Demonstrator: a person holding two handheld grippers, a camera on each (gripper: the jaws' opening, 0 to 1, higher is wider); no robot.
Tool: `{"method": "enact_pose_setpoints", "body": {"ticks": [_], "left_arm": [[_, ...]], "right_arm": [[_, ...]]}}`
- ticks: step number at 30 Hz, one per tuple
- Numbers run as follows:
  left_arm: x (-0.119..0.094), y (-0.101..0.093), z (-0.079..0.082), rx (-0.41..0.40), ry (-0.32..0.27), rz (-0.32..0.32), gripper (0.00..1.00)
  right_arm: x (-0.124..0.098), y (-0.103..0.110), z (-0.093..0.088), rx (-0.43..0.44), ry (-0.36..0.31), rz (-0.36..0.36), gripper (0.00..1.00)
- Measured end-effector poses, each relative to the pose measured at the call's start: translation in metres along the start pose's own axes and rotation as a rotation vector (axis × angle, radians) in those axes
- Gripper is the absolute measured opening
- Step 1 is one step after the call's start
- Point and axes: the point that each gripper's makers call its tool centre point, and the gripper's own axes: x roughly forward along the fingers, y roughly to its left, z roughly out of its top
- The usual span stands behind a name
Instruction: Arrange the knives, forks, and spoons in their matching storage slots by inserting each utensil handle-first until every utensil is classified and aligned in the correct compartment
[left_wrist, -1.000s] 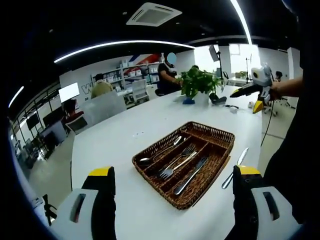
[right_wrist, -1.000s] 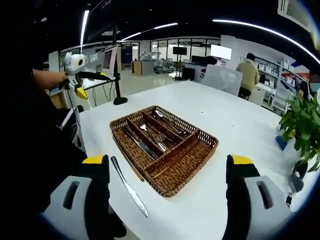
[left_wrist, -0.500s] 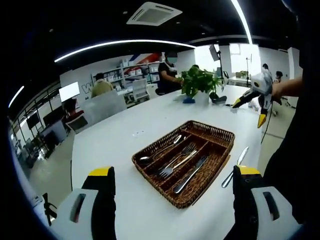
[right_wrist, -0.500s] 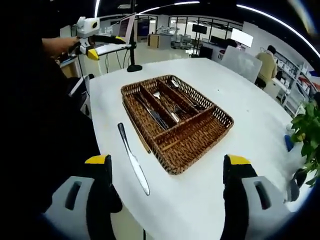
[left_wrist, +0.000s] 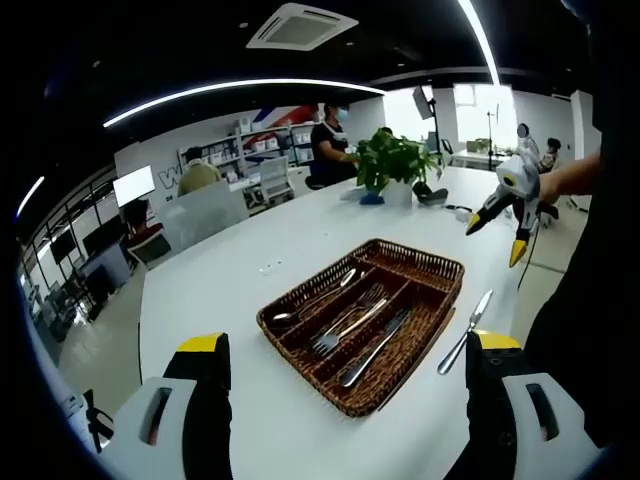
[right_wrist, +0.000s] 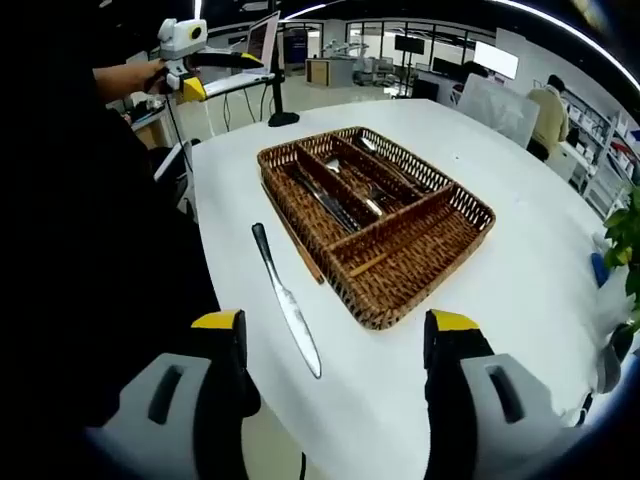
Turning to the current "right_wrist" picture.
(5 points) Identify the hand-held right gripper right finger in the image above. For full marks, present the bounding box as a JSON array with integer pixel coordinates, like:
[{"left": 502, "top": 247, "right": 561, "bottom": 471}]
[{"left": 423, "top": 308, "right": 576, "bottom": 480}]

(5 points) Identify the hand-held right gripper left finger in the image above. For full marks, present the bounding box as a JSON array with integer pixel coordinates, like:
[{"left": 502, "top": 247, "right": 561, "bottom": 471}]
[{"left": 84, "top": 309, "right": 261, "bottom": 480}]

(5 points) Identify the steel knife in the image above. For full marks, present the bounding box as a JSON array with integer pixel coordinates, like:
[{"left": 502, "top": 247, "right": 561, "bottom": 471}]
[
  {"left": 287, "top": 162, "right": 351, "bottom": 234},
  {"left": 251, "top": 222, "right": 323, "bottom": 380},
  {"left": 299, "top": 169, "right": 362, "bottom": 235}
]

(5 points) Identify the steel spoon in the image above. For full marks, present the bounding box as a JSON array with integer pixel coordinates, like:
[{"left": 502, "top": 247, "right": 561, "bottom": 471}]
[{"left": 357, "top": 135, "right": 401, "bottom": 171}]

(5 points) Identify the brown wicker storage tray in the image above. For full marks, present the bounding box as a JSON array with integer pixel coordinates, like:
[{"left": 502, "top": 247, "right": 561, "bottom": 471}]
[{"left": 256, "top": 125, "right": 497, "bottom": 331}]

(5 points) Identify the brown wooden chopstick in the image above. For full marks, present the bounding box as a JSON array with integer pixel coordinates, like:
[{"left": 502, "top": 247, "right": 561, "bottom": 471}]
[{"left": 348, "top": 251, "right": 397, "bottom": 279}]

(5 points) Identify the white storage shelf with boxes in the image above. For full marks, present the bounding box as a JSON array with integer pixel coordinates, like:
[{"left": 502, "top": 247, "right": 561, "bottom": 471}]
[{"left": 564, "top": 87, "right": 640, "bottom": 201}]

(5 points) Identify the person's left hand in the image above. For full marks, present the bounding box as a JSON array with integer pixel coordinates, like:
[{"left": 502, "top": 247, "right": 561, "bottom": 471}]
[{"left": 143, "top": 58, "right": 170, "bottom": 95}]

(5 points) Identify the black laptop stand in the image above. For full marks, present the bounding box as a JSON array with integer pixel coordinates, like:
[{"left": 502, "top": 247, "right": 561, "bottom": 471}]
[{"left": 267, "top": 24, "right": 301, "bottom": 129}]

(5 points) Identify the black and grey device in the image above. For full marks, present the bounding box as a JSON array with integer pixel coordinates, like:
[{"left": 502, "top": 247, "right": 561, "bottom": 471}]
[{"left": 594, "top": 322, "right": 640, "bottom": 396}]

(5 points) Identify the wooden grey cabinet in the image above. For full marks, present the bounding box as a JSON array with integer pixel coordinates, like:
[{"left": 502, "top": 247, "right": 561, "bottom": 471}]
[{"left": 304, "top": 57, "right": 357, "bottom": 87}]

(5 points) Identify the blue cloth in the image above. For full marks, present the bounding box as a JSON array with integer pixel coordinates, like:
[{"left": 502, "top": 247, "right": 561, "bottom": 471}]
[{"left": 589, "top": 252, "right": 611, "bottom": 289}]

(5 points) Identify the person's black clothed torso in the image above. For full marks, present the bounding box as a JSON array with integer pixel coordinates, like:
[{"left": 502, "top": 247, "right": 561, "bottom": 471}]
[{"left": 0, "top": 49, "right": 221, "bottom": 431}]

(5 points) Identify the black monitor on stand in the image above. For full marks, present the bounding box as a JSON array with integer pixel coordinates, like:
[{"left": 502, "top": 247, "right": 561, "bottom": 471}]
[{"left": 393, "top": 33, "right": 426, "bottom": 99}]

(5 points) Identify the green plant in white pot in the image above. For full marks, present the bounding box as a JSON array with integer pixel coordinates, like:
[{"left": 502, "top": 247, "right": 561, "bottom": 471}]
[{"left": 594, "top": 184, "right": 640, "bottom": 341}]

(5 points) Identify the black desk monitor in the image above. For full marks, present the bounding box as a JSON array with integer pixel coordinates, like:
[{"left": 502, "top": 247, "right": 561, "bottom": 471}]
[{"left": 432, "top": 55, "right": 464, "bottom": 76}]

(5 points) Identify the bright white screen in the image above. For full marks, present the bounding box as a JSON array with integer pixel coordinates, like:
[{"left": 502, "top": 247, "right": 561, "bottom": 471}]
[{"left": 472, "top": 39, "right": 520, "bottom": 80}]

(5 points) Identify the translucent white chair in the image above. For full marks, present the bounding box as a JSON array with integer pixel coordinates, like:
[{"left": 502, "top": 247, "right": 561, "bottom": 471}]
[{"left": 454, "top": 72, "right": 542, "bottom": 149}]

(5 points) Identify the long curved ceiling light strip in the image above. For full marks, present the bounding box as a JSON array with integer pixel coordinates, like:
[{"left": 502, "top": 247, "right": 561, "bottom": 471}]
[{"left": 487, "top": 0, "right": 640, "bottom": 91}]

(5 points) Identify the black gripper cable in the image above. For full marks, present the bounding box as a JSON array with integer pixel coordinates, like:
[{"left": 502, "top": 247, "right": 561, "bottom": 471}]
[{"left": 164, "top": 92, "right": 196, "bottom": 174}]

